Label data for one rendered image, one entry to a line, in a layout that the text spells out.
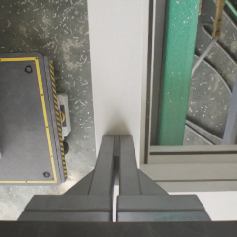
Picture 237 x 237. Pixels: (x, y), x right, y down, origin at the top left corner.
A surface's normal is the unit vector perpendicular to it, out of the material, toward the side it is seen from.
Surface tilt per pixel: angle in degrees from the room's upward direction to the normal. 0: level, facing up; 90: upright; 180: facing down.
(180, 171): 90
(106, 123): 0
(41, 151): 0
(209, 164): 90
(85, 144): 0
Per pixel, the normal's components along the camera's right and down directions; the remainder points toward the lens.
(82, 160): -0.01, 0.29
